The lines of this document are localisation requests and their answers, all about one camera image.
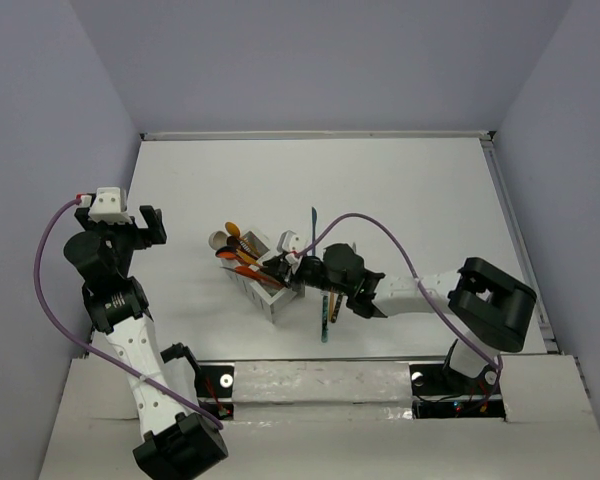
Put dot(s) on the red-orange knife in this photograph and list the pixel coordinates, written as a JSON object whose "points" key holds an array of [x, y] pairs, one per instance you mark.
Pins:
{"points": [[253, 275]]}

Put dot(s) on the brown spoon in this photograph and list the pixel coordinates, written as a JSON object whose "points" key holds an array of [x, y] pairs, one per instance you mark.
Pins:
{"points": [[241, 245]]}

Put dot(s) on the dark handle steel knife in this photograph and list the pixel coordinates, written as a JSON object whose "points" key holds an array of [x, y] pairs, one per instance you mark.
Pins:
{"points": [[338, 305]]}

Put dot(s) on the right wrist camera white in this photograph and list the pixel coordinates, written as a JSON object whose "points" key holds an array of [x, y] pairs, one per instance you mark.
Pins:
{"points": [[291, 242]]}

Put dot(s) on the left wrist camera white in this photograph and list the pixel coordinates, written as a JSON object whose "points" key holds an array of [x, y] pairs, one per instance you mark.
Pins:
{"points": [[110, 206]]}

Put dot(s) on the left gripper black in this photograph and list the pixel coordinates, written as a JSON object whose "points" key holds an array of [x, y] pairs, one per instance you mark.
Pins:
{"points": [[87, 222]]}

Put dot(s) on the beige spoon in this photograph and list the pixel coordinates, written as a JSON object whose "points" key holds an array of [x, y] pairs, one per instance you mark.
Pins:
{"points": [[218, 240]]}

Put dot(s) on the yellow-orange spoon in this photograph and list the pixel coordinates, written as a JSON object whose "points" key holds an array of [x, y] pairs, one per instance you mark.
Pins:
{"points": [[233, 230]]}

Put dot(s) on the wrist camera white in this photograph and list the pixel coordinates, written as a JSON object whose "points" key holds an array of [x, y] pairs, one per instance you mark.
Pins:
{"points": [[291, 242], [110, 206]]}

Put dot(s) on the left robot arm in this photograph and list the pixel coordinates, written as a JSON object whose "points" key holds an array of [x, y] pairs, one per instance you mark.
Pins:
{"points": [[180, 439]]}

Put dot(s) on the teal patterned handle knife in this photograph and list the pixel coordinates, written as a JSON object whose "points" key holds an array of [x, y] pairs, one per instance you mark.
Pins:
{"points": [[324, 317]]}

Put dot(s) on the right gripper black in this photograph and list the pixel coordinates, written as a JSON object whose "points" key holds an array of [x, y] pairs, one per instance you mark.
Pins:
{"points": [[283, 270]]}

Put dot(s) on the red-orange spoon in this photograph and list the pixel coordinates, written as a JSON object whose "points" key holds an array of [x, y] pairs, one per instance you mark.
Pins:
{"points": [[237, 256]]}

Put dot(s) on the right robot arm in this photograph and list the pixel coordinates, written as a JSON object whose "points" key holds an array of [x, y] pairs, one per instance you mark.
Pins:
{"points": [[488, 310]]}

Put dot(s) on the blue knife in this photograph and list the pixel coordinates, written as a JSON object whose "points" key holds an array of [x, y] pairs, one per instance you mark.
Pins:
{"points": [[314, 218]]}

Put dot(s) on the dark blue spoon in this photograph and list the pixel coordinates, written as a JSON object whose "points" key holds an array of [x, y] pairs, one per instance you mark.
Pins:
{"points": [[231, 253]]}

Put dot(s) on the orange knife lower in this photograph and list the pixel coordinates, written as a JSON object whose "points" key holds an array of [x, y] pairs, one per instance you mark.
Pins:
{"points": [[331, 306]]}

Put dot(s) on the white cardboard front cover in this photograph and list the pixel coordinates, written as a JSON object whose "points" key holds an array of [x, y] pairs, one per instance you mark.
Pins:
{"points": [[548, 431]]}

